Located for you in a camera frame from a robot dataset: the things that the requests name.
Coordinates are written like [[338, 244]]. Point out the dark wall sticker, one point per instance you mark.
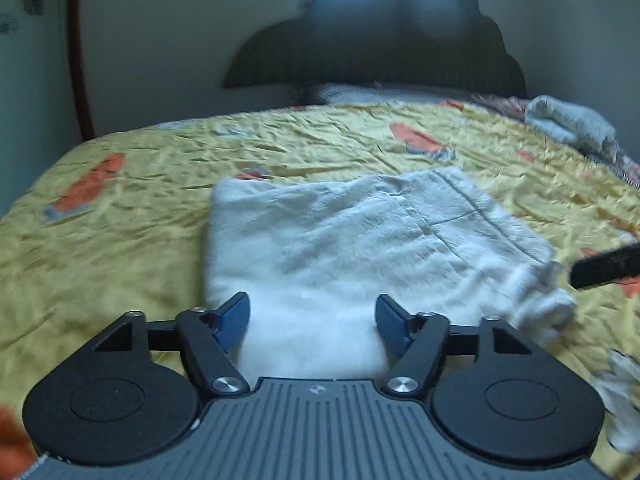
[[35, 1]]

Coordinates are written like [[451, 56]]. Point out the crumpled white cloth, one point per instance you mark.
[[622, 400]]

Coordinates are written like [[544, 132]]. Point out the crumpled light grey cloth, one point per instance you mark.
[[570, 122]]

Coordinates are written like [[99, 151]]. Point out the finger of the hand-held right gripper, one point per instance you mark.
[[607, 266]]

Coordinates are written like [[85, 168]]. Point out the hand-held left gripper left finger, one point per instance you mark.
[[235, 320]]

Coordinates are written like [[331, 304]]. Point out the floral patterned sheet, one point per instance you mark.
[[505, 104]]

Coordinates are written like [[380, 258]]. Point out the white textured pants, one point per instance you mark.
[[360, 250]]

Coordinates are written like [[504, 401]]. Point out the yellow printed blanket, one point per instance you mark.
[[140, 240]]

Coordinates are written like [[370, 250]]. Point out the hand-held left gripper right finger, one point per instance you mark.
[[392, 325]]

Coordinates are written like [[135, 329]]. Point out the dark cloud-shaped headboard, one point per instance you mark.
[[400, 45]]

